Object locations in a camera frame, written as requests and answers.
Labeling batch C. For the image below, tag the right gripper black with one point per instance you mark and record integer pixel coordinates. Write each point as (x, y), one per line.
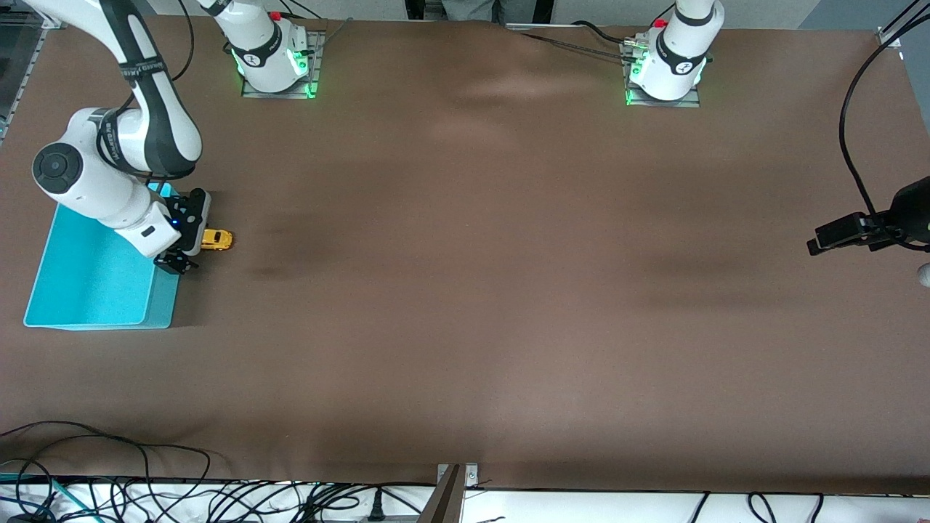
(192, 219)

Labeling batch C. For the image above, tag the grey power strip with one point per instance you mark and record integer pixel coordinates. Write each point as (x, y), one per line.
(392, 519)

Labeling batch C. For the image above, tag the turquoise plastic bin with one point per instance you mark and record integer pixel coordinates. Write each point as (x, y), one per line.
(94, 283)

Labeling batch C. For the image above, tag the black power plug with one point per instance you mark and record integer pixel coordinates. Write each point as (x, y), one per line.
(376, 505)

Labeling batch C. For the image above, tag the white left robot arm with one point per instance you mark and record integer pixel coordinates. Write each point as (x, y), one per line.
(676, 58)

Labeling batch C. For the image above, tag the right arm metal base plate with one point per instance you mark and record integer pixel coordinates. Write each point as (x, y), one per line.
(312, 73)

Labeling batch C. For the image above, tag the yellow beetle toy car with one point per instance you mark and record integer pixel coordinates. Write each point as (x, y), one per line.
(218, 240)

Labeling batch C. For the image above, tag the person in grey trousers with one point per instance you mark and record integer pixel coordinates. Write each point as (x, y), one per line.
(471, 9)

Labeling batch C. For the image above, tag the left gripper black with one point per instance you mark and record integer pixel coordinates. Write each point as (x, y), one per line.
(911, 211)

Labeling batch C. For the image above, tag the silver table clamp bracket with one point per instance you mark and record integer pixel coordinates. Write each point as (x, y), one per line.
(471, 476)

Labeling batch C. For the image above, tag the grey camera mount beam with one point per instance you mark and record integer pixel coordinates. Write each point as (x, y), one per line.
(445, 501)

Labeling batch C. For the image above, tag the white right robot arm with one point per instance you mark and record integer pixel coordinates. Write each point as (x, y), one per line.
(109, 181)

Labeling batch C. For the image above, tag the aluminium frame corner bracket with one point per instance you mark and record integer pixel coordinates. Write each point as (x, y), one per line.
(890, 40)

